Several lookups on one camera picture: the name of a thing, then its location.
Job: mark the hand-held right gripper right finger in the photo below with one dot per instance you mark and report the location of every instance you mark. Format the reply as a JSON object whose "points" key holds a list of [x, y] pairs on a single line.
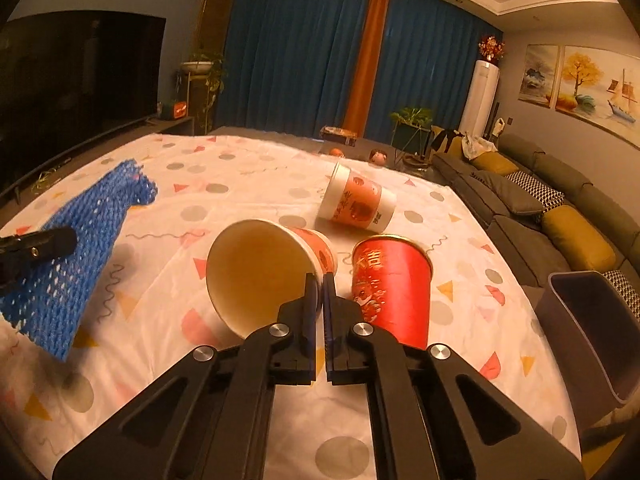
{"points": [[342, 320]]}

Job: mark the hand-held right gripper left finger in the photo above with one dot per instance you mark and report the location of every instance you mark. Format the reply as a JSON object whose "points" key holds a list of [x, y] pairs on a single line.
{"points": [[300, 320]]}

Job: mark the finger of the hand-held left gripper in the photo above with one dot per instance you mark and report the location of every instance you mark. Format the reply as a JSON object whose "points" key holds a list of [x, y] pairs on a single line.
{"points": [[45, 243]]}

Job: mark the blue sponge cloth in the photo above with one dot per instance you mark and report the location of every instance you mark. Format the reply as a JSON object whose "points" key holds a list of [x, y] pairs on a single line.
{"points": [[85, 220]]}

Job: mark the red cup with gold print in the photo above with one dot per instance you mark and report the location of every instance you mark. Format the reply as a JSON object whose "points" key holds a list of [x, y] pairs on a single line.
{"points": [[395, 290]]}

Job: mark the red paper cup cream inside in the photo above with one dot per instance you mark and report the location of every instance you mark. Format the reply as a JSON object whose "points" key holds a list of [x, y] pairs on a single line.
{"points": [[250, 270]]}

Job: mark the grey trash bin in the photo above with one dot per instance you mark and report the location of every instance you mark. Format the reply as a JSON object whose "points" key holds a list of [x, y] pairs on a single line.
{"points": [[590, 350]]}

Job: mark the white and orange paper cup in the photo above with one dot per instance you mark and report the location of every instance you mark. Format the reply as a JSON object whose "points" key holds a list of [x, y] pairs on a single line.
{"points": [[360, 205]]}

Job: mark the dotted white tablecloth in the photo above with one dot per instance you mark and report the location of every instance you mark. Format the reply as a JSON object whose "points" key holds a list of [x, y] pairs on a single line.
{"points": [[200, 200]]}

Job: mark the black television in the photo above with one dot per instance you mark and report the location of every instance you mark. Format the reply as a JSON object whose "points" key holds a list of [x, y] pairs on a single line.
{"points": [[75, 90]]}

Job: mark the small orange fruit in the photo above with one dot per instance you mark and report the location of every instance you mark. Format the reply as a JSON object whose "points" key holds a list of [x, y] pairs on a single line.
{"points": [[336, 151]]}

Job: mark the dark printed box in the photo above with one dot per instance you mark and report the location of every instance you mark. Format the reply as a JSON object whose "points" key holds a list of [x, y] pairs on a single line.
{"points": [[339, 135]]}

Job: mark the small orange box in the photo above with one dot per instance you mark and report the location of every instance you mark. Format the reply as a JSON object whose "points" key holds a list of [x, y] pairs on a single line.
{"points": [[175, 110]]}

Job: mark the green potted plant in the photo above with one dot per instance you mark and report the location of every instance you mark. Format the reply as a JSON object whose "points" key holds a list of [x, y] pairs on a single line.
{"points": [[412, 130]]}

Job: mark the grey cushion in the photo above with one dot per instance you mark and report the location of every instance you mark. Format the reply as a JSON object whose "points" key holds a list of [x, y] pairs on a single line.
{"points": [[502, 195]]}

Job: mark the small yellow cushion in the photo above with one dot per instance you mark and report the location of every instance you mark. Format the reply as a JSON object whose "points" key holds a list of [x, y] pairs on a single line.
{"points": [[492, 163]]}

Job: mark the white plastic bag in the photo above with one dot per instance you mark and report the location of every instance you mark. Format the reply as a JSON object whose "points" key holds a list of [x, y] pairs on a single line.
{"points": [[479, 145]]}

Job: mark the hanging plant on stand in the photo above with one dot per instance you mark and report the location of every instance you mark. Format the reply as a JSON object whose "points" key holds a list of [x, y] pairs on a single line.
{"points": [[200, 67]]}

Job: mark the houndstooth pillow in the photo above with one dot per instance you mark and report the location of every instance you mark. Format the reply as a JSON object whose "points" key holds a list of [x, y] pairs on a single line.
{"points": [[537, 189], [622, 287]]}

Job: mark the large yellow cushion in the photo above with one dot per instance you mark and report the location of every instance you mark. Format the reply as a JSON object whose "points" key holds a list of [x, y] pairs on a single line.
{"points": [[575, 240]]}

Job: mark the orange curtain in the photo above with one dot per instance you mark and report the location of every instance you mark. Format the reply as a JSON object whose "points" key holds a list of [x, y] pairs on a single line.
{"points": [[367, 60]]}

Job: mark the white standing air conditioner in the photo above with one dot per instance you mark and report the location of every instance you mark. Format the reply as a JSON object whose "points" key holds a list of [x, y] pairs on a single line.
{"points": [[480, 97]]}

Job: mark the blue curtain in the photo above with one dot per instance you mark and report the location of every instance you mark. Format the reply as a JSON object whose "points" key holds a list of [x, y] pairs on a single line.
{"points": [[435, 65], [295, 55]]}

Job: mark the grey sofa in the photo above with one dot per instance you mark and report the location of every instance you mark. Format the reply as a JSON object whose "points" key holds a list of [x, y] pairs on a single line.
{"points": [[565, 175]]}

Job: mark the red flower decoration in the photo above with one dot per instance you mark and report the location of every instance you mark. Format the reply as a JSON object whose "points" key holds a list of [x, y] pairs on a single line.
{"points": [[491, 49]]}

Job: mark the grey landscape painting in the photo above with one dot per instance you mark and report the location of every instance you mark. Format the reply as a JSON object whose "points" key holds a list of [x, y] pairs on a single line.
{"points": [[539, 75]]}

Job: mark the yellow tree sailboat painting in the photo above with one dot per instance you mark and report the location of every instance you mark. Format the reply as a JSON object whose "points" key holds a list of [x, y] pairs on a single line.
{"points": [[595, 87]]}

